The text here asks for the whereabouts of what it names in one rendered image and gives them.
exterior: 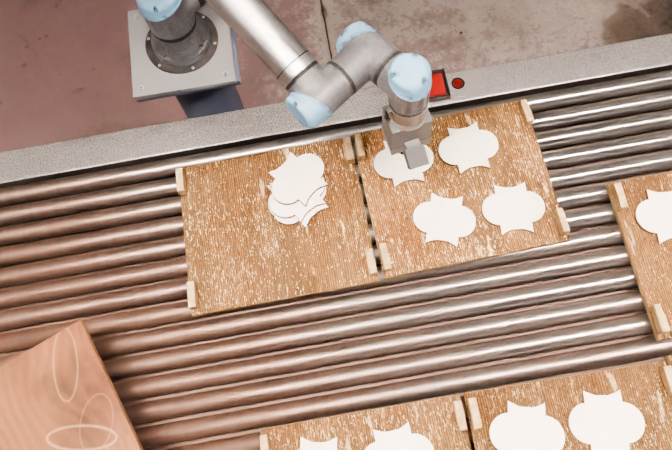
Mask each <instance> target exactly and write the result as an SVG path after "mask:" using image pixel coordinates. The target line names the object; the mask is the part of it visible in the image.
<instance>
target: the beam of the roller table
mask: <svg viewBox="0 0 672 450"><path fill-rule="evenodd" d="M667 70H672V33H670V34H664V35H659V36H653V37H647V38H642V39H636V40H631V41H625V42H619V43H614V44H608V45H602V46H597V47H591V48H585V49H580V50H574V51H568V52H563V53H557V54H552V55H546V56H540V57H535V58H529V59H523V60H518V61H512V62H506V63H501V64H495V65H489V66H484V67H478V68H473V69H467V70H461V71H456V72H450V73H445V74H446V78H447V82H448V86H449V90H450V94H451V98H450V99H447V100H441V101H436V102H430V103H429V104H428V110H429V112H436V111H441V110H447V109H453V108H458V107H464V106H470V105H475V104H481V103H487V102H492V101H498V100H503V99H509V98H515V97H520V96H526V95H532V94H537V93H543V92H549V91H554V90H560V89H566V88H571V87H577V86H582V85H588V84H594V83H599V82H605V81H611V80H616V79H622V78H628V77H633V76H639V75H645V74H650V73H656V72H662V71H667ZM457 77H458V78H462V79H463V80H464V82H465V85H464V87H463V88H461V89H455V88H453V87H452V85H451V82H452V80H453V79H454V78H457ZM386 105H389V102H388V94H387V93H385V92H384V91H383V90H382V89H381V88H379V87H378V86H371V87H365V88H361V89H360V90H359V91H357V92H356V93H355V94H354V95H353V96H352V97H350V98H349V99H348V100H347V101H346V102H345V103H344V104H343V105H342V106H340V107H339V108H338V109H337V110H336V111H335V112H334V113H333V115H332V116H331V117H328V118H327V119H326V120H325V121H324V122H322V123H321V124H320V125H319V126H317V127H316V128H312V129H310V128H307V127H305V126H303V125H302V124H300V123H299V122H298V121H297V120H296V119H295V118H294V117H293V115H292V113H291V112H290V111H289V110H288V108H287V106H286V102H281V103H275V104H269V105H264V106H258V107H252V108H247V109H241V110H236V111H230V112H224V113H219V114H213V115H207V116H202V117H196V118H190V119H185V120H179V121H173V122H168V123H162V124H157V125H151V126H145V127H140V128H134V129H128V130H123V131H117V132H111V133H106V134H100V135H94V136H89V137H83V138H78V139H72V140H66V141H61V142H55V143H49V144H44V145H38V146H32V147H27V148H21V149H15V150H10V151H4V152H0V189H1V188H7V187H12V186H18V185H24V184H29V183H35V182H41V181H46V180H52V179H58V178H63V177H69V176H75V175H80V174H86V173H91V172H97V171H103V170H108V169H114V168H120V167H125V166H131V165H137V164H142V163H148V162H154V161H159V160H165V159H170V158H176V157H182V156H187V155H193V154H199V153H204V152H210V151H216V150H221V149H227V148H233V147H238V146H244V145H249V144H255V143H261V142H266V141H272V140H278V139H283V138H289V137H295V136H300V135H306V134H312V133H317V132H323V131H329V130H334V129H340V128H345V127H351V126H357V125H362V124H368V123H374V122H379V121H382V107H383V106H386Z"/></svg>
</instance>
